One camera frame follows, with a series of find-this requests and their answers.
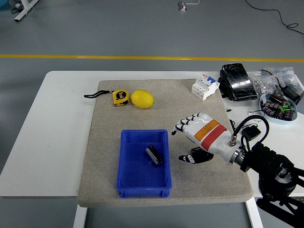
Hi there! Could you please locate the blue plastic box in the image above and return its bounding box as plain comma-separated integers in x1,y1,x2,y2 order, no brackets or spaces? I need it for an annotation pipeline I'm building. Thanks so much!
116,129,172,199

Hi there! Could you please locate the white floor socket with cord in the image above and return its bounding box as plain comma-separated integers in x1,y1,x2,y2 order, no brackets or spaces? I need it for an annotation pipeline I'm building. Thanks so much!
177,0,200,12

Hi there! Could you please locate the white circuit breaker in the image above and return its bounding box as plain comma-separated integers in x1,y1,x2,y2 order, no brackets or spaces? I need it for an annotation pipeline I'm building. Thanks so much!
191,73,220,101

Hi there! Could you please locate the white desk frame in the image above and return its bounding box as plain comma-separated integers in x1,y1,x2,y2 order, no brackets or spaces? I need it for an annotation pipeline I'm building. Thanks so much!
13,0,40,22

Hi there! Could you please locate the clear bag of blue screws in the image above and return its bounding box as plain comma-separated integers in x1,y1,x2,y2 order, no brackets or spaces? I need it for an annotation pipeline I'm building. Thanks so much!
265,66,304,91

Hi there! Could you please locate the long plain dark battery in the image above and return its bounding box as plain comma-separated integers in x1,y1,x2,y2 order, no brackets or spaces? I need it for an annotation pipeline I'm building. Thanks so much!
145,145,163,165

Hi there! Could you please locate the yellow tape measure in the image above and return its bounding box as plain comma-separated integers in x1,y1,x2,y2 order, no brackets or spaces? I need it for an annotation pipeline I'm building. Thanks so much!
84,89,132,107

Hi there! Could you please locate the glossy black wrapped case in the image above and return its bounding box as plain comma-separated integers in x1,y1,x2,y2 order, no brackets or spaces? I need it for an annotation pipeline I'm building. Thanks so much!
218,63,259,102

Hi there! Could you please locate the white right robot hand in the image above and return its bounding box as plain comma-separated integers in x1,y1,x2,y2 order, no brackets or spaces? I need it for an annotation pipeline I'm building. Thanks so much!
171,113,238,165

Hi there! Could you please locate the thin wire loop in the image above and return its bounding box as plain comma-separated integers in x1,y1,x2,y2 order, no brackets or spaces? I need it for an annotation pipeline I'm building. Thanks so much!
248,109,266,123

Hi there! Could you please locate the black floor cable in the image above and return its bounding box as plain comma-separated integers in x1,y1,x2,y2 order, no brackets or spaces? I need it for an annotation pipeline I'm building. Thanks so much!
244,0,304,36

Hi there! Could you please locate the green plastic connector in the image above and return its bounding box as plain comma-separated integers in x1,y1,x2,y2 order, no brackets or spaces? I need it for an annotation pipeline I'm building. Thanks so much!
279,102,294,112

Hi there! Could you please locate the light blue bowl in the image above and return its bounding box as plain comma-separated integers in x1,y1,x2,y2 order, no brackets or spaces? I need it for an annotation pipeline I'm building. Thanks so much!
259,93,298,125

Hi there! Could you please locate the clear bag of metal nuts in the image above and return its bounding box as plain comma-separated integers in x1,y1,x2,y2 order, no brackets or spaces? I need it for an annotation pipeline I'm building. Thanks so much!
249,70,283,95

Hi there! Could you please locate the yellow lemon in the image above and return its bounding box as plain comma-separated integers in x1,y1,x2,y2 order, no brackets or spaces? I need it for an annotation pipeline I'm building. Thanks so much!
131,89,155,109

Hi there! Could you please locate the small black adapter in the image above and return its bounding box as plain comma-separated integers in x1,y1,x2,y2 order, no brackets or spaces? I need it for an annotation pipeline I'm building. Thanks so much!
241,125,262,141

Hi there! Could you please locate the grey-brown felt mat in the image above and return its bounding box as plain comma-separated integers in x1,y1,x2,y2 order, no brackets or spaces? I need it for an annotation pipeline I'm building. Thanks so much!
77,79,254,209

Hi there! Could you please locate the large black power adapter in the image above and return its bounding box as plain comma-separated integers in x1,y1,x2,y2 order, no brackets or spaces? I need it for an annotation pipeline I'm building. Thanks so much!
281,85,302,105

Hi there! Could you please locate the white table leg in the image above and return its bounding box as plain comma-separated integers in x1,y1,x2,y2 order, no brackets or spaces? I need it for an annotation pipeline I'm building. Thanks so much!
73,204,88,228
246,198,264,228

